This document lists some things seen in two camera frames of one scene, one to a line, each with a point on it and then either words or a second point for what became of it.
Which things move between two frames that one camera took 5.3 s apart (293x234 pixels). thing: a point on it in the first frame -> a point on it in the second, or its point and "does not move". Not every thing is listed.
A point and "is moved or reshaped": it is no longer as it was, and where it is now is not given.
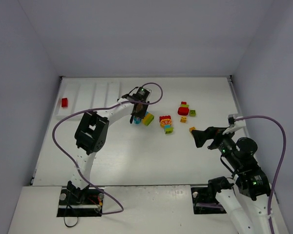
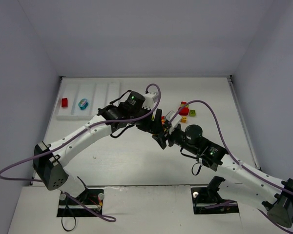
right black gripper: [215, 136] -> [166, 139]
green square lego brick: [192, 113] does not move
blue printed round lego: [137, 120] is moved or reshaped
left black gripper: [137, 113] -> [155, 119]
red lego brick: [64, 102] does not move
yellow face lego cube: [183, 119] does not move
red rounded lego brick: [183, 111] does not move
